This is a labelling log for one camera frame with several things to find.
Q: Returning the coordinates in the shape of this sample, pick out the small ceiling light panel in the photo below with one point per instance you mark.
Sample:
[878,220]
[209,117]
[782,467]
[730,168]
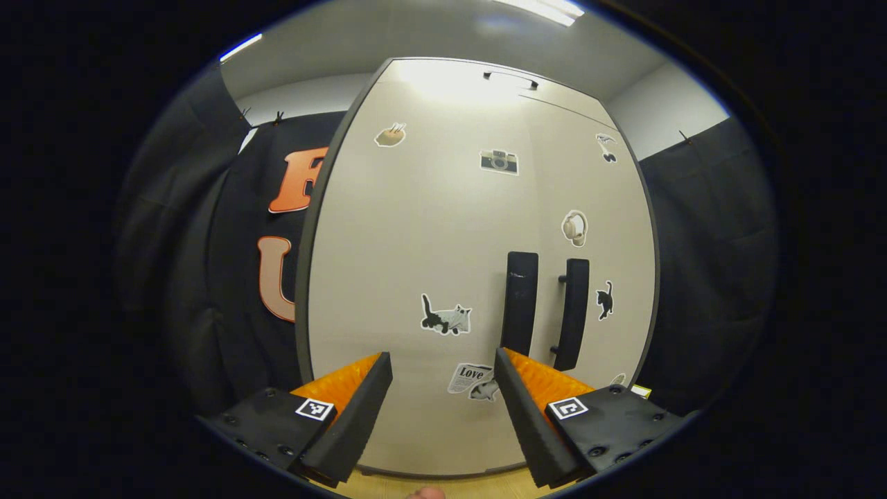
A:
[240,47]

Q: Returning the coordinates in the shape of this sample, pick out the large ceiling light panel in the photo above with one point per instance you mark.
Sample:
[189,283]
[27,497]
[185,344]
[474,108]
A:
[540,10]

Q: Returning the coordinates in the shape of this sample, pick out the white shoe cabinet door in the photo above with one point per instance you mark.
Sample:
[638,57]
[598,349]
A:
[624,242]
[402,242]

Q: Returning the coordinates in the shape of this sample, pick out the white shoe cabinet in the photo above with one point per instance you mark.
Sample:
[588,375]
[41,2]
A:
[429,67]

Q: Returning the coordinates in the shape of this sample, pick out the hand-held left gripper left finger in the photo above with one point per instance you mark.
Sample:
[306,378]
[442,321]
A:
[350,430]

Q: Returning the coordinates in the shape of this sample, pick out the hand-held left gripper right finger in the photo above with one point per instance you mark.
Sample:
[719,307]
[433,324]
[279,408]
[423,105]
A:
[530,430]

